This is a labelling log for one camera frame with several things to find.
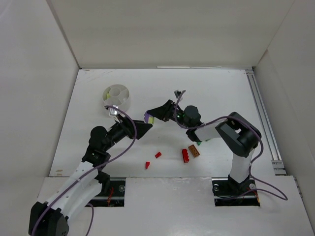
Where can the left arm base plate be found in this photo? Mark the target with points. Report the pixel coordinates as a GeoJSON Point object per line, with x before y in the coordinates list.
{"type": "Point", "coordinates": [113, 197]}

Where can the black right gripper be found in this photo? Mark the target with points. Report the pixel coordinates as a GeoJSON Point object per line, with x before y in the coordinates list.
{"type": "Point", "coordinates": [169, 112]}

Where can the small red slope lego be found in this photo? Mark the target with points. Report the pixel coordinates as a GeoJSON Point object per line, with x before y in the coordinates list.
{"type": "Point", "coordinates": [147, 164]}

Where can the red stepped lego brick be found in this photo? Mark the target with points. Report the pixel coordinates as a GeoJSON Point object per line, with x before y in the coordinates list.
{"type": "Point", "coordinates": [185, 156]}

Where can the small red lego piece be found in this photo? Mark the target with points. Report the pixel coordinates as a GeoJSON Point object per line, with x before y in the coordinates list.
{"type": "Point", "coordinates": [158, 155]}

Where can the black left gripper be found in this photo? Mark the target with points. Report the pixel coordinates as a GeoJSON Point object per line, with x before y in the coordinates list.
{"type": "Point", "coordinates": [129, 126]}

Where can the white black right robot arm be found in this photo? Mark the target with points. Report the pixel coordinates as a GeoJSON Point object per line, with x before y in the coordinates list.
{"type": "Point", "coordinates": [240, 136]}

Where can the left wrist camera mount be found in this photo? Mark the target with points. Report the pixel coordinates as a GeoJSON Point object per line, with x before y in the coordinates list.
{"type": "Point", "coordinates": [114, 113]}

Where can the aluminium rail right side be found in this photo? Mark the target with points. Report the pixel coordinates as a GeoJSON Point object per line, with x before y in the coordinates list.
{"type": "Point", "coordinates": [276, 158]}

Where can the white round divided container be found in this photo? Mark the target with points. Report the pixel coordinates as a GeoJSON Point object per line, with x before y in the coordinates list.
{"type": "Point", "coordinates": [120, 97]}

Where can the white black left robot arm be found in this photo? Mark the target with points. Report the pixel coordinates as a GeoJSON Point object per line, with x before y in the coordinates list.
{"type": "Point", "coordinates": [52, 217]}

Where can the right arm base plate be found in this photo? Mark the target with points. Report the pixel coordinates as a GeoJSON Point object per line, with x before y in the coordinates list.
{"type": "Point", "coordinates": [228, 193]}

